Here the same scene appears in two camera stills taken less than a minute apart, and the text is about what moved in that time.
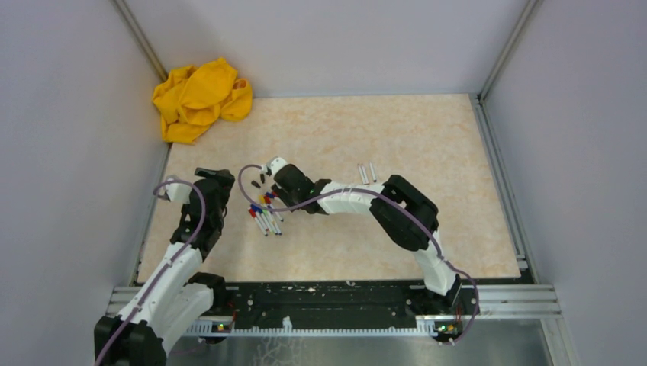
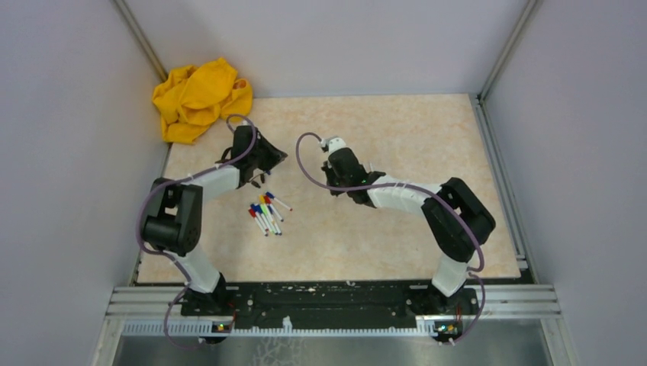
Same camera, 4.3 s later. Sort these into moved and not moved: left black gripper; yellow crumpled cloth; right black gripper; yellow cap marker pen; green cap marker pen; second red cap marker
Moved: left black gripper; right black gripper
Not moved: yellow crumpled cloth; yellow cap marker pen; green cap marker pen; second red cap marker
